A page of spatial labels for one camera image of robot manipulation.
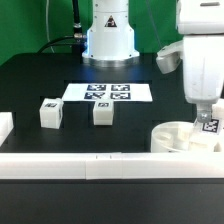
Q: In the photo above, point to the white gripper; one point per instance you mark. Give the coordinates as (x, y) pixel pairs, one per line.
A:
(203, 72)

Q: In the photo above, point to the white round stool seat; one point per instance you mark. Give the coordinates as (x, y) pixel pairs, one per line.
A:
(171, 137)

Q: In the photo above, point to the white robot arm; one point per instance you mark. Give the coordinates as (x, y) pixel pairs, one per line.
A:
(111, 43)

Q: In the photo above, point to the white front fence bar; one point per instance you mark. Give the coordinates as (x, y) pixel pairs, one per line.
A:
(91, 166)

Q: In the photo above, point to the white fiducial marker sheet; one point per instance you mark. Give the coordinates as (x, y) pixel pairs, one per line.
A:
(117, 92)

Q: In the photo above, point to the white left fence piece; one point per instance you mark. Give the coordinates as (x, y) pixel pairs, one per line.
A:
(6, 125)

